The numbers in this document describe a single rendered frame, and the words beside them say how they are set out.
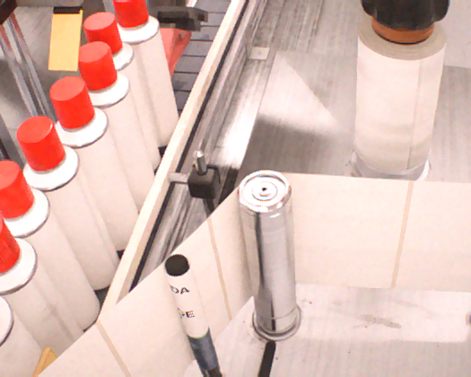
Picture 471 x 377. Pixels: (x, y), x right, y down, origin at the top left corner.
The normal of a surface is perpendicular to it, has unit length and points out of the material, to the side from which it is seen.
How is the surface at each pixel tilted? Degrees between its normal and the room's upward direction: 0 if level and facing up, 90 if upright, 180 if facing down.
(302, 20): 0
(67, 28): 48
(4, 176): 3
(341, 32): 0
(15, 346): 90
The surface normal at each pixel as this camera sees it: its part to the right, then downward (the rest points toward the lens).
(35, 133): -0.12, -0.70
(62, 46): -0.25, 0.11
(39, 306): 0.69, 0.48
